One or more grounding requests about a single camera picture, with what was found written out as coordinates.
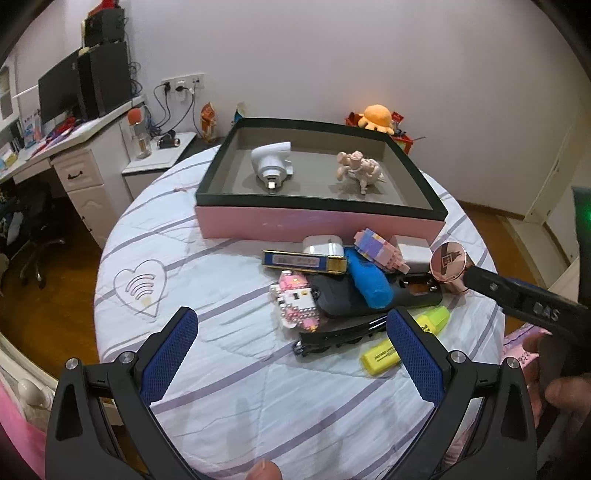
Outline black hair clip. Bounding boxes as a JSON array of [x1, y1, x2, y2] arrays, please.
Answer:
[[293, 315, 389, 357]]

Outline rose gold cylinder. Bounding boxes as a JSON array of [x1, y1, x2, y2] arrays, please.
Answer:
[[429, 241, 476, 295]]

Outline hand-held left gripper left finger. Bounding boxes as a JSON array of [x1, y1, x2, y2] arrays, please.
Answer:
[[45, 307, 199, 480]]

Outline white wall socket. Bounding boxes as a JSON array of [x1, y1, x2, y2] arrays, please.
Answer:
[[161, 72, 205, 93]]

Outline black computer monitor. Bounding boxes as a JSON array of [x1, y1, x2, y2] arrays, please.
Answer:
[[38, 48, 86, 125]]

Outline orange snack bag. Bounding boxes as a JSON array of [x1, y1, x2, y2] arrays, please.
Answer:
[[199, 102, 219, 144]]

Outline clear bottle with red cap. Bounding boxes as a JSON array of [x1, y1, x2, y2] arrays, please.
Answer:
[[127, 108, 153, 160]]

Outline white nightstand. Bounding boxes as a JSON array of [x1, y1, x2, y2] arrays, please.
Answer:
[[121, 131, 198, 199]]

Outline orange octopus plush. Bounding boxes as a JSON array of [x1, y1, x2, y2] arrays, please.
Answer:
[[360, 104, 395, 136]]

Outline black box on tower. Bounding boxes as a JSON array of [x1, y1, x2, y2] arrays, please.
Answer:
[[83, 7, 126, 47]]

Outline white bed frame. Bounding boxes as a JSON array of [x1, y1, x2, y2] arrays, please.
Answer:
[[0, 342, 61, 416]]

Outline pink printed blanket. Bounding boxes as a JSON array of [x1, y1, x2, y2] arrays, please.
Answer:
[[503, 323, 543, 425]]

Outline black office chair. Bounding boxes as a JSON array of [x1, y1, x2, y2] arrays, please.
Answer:
[[0, 180, 65, 289]]

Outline black phone case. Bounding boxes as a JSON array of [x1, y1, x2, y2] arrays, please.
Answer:
[[310, 272, 444, 319]]

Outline person's right hand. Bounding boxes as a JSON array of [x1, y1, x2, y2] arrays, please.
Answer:
[[524, 331, 591, 425]]

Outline pastel brick figure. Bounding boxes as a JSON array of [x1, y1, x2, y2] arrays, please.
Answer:
[[353, 229, 411, 274]]

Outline yellow highlighter pen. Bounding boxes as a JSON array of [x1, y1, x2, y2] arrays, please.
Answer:
[[360, 306, 451, 377]]

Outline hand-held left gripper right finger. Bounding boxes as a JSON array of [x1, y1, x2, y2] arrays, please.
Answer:
[[387, 307, 539, 480]]

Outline pink pig figurine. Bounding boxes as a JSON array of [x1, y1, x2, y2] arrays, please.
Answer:
[[335, 150, 386, 195]]

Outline blue and white carton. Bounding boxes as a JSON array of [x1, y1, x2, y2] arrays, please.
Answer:
[[21, 113, 42, 148]]

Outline pink box with dark rim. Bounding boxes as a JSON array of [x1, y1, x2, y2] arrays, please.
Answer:
[[195, 117, 450, 245]]

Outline white rectangular charger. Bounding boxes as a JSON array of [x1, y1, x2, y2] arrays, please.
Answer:
[[396, 235, 435, 274]]

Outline blue and gold harmonica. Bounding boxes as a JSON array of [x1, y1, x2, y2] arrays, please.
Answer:
[[262, 249, 348, 274]]

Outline white desk with drawers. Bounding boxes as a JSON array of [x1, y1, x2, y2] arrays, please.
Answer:
[[0, 95, 148, 250]]

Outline white rounded charger adapter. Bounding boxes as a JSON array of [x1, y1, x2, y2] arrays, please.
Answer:
[[302, 235, 346, 257]]

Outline blue highlighter pen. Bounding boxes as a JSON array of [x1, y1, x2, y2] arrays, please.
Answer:
[[345, 248, 393, 309]]

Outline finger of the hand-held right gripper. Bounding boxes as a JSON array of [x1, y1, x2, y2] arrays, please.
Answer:
[[463, 265, 526, 313]]

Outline pink and white brick figure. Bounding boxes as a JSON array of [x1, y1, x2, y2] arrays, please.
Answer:
[[269, 271, 320, 334]]

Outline black power cables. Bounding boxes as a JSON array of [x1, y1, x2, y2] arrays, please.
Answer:
[[151, 84, 195, 136]]

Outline white door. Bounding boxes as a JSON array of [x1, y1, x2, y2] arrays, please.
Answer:
[[524, 129, 591, 227]]

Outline white glass-door cabinet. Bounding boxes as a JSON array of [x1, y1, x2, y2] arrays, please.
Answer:
[[0, 62, 21, 123]]

